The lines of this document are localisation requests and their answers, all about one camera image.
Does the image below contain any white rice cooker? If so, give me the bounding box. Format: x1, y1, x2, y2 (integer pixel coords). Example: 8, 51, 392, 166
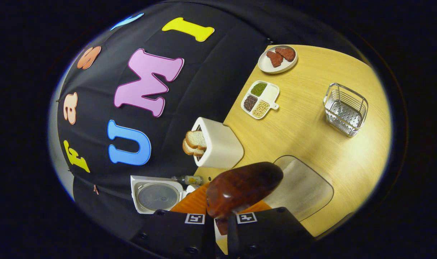
130, 175, 202, 215

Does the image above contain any white divided dish of beans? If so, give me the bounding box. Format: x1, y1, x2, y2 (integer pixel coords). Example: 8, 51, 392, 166
241, 80, 280, 120

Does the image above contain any metal wire chopstick holder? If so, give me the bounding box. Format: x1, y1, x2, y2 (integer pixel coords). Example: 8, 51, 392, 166
323, 83, 369, 137

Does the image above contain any small glass bottle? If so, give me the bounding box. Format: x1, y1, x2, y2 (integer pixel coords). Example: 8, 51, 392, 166
171, 175, 204, 186

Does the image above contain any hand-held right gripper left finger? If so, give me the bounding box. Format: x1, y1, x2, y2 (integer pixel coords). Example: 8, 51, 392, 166
130, 182, 216, 259

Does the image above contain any red meat slice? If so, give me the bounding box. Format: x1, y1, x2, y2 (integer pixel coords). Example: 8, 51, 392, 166
266, 51, 284, 68
275, 47, 296, 62

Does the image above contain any clear plastic container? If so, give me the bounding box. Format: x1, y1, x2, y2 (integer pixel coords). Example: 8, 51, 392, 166
263, 155, 334, 222

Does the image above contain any bread slice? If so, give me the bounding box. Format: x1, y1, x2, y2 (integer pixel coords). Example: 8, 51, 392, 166
183, 140, 204, 156
185, 130, 207, 150

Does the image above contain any dark wooden spoon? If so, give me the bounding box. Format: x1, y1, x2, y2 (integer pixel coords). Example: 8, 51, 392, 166
206, 162, 284, 236

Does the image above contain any white round plate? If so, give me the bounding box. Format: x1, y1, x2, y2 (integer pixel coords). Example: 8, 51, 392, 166
258, 45, 298, 74

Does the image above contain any black backdrop cloth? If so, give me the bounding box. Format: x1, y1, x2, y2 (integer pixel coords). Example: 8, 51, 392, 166
56, 0, 370, 241

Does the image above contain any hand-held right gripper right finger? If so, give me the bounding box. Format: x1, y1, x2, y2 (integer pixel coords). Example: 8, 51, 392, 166
227, 200, 315, 259

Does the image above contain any white toaster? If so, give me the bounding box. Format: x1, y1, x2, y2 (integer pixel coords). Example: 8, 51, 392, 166
192, 117, 244, 169

